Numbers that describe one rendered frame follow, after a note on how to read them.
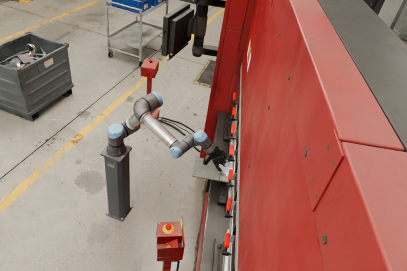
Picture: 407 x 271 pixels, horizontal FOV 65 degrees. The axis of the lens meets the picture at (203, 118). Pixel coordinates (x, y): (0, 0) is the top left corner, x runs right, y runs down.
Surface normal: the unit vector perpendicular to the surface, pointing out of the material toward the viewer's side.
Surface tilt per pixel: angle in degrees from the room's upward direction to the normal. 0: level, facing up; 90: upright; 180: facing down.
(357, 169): 0
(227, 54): 90
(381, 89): 0
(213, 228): 0
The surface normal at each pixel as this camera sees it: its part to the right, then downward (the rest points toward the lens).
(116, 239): 0.13, -0.79
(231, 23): -0.11, 0.59
